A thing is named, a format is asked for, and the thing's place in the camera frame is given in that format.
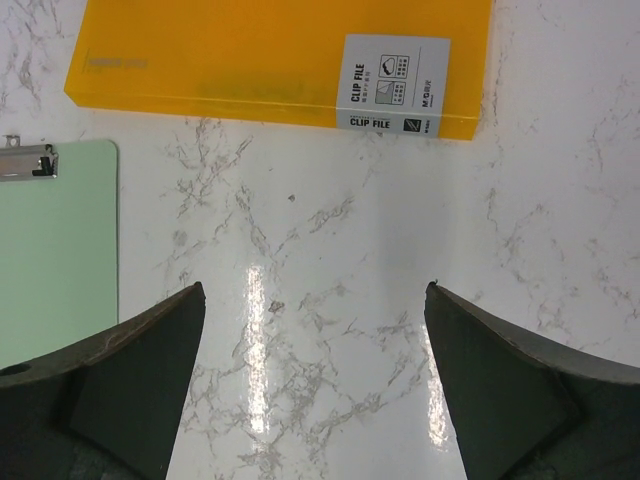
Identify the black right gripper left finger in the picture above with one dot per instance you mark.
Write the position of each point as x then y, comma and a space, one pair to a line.
108, 406

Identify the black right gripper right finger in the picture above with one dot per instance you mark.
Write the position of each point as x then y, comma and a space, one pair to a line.
526, 407

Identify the yellow clip file folder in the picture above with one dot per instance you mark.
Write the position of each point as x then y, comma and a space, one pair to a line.
398, 67

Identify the green clipboard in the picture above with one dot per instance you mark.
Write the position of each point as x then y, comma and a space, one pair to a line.
59, 246

